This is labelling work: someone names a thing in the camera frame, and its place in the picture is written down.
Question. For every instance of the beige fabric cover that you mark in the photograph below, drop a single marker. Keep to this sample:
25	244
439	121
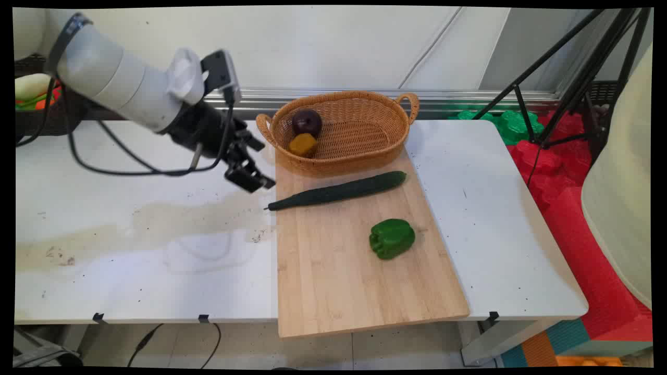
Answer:
622	208

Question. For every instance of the yellow orange toy pepper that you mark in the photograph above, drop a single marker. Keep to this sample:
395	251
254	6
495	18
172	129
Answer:
303	144

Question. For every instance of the red foam puzzle mat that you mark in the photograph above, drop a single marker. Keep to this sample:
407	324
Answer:
583	245

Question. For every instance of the green toy bell pepper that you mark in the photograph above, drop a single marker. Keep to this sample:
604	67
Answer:
392	238

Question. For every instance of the aluminium wall rail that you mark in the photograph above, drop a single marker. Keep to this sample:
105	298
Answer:
469	97

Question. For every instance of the wooden cutting board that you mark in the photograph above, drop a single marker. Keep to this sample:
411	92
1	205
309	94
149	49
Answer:
354	271

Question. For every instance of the pale yellow toy vegetable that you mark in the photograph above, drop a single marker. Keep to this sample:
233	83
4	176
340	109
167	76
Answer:
32	86

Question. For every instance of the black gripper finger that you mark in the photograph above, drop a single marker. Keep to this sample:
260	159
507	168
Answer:
251	140
247	174

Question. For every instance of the green foam puzzle mat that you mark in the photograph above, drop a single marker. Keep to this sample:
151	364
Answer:
513	125

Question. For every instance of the white table leg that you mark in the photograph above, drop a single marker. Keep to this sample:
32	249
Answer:
500	341

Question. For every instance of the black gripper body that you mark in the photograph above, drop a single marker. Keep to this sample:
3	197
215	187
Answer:
203	130

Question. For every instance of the dark green toy cucumber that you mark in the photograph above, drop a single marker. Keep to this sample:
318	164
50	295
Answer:
338	191

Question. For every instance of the black tripod stand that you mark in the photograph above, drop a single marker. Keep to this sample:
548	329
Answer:
583	78

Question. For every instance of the black and grey wrist camera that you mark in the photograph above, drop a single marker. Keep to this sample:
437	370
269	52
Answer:
221	73

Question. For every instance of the teal and orange foam mat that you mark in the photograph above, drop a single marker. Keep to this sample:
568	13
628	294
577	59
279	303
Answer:
563	338

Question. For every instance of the dark red toy apple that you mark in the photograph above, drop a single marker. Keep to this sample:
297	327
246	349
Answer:
307	122

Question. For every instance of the dark woven storage basket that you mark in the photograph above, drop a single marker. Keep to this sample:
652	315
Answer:
36	120

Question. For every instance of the black table edge clip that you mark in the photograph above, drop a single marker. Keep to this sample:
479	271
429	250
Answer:
493	315
98	317
204	318

